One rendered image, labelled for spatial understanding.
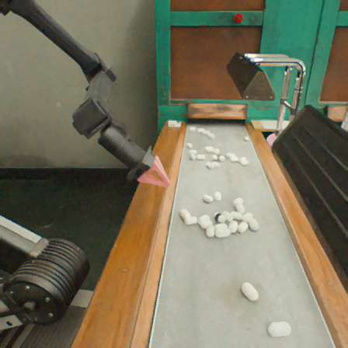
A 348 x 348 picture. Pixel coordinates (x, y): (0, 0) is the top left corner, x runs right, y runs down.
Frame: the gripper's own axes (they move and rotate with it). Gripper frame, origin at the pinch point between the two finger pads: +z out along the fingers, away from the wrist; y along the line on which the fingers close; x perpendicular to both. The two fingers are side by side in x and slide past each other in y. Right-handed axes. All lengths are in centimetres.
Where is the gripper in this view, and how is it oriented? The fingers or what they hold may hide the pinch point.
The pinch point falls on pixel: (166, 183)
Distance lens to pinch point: 76.0
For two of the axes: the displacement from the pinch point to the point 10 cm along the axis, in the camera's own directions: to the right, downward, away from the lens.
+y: 1.0, -4.3, 9.0
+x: -6.6, 6.5, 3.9
